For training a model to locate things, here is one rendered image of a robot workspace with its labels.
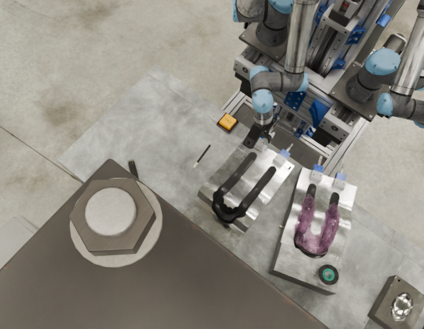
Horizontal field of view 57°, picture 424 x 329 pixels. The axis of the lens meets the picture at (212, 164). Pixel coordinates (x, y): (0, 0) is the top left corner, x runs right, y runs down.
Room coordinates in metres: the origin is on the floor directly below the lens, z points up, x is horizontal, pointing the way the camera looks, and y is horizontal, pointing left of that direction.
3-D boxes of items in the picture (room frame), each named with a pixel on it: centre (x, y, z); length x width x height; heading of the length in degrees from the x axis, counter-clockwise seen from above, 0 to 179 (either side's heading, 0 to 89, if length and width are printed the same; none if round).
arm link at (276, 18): (1.31, -0.17, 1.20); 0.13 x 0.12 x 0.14; 102
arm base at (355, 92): (1.08, -0.62, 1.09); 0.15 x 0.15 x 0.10
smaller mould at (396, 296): (0.19, -0.85, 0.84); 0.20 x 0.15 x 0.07; 151
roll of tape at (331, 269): (0.26, -0.52, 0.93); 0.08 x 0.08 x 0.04
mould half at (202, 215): (0.57, -0.13, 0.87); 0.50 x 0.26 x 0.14; 151
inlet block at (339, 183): (0.72, -0.59, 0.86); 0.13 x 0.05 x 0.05; 168
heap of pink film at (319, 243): (0.47, -0.48, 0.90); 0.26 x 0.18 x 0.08; 168
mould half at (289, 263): (0.47, -0.49, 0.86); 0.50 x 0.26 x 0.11; 168
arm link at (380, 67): (1.07, -0.62, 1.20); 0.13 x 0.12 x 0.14; 87
